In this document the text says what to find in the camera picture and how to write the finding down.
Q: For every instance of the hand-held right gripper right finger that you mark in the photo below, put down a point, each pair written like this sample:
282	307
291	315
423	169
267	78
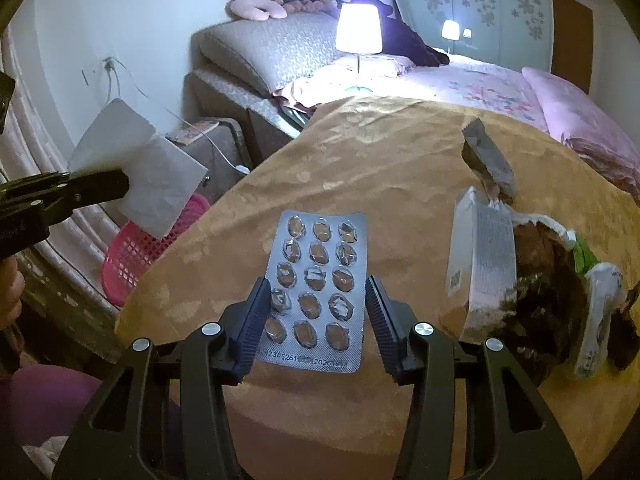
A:
382	325

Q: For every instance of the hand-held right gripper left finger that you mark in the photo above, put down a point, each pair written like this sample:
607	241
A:
257	325

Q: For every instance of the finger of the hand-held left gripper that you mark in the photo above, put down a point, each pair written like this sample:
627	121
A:
100	187
35	182

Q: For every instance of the white paper sheet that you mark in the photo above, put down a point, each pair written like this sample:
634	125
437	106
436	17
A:
145	170

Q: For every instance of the silver pill blister pack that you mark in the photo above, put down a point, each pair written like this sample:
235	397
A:
312	290

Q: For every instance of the pink plastic basket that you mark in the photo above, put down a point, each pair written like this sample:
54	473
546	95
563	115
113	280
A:
135	255

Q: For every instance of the person's left hand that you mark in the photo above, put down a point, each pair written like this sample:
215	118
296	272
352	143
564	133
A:
10	290

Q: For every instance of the pale ribbed cloth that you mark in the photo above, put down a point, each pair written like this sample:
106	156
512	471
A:
30	150

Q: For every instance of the white cardboard box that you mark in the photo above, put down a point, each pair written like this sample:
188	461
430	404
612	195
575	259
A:
482	260

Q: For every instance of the brown bedside cabinet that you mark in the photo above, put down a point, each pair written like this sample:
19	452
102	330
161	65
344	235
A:
215	145

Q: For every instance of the golden floral tablecloth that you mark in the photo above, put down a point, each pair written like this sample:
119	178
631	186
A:
390	170

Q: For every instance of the green snack packet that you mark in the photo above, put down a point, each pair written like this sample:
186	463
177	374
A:
550	290

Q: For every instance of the person's purple-clad leg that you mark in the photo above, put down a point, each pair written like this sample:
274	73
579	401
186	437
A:
50	405

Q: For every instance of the grey foil wrapper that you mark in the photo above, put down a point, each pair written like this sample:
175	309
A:
490	160

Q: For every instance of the grey patterned headboard cushion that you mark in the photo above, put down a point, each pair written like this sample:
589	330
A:
270	50

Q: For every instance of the pink neck pillow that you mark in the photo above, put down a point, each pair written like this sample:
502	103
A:
257	7

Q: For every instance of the bed with floral sheet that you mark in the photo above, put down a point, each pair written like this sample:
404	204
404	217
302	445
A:
480	90

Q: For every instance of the floral pink pillow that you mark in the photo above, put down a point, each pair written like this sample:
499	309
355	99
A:
380	65

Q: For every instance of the dark purple clothing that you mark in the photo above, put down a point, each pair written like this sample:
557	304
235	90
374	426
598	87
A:
410	35

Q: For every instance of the pink folded quilt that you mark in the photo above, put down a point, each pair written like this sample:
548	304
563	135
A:
580	110

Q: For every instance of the white shade table lamp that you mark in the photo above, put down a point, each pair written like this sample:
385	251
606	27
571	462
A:
358	27

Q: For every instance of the pale folded board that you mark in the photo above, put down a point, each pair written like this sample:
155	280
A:
400	0

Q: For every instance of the floral glass door wardrobe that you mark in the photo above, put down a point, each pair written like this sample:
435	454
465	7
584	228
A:
480	5

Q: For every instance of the brown wooden door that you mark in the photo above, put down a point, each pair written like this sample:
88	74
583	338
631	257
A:
572	40

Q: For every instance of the white wall socket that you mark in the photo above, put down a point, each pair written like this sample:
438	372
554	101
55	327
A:
107	62

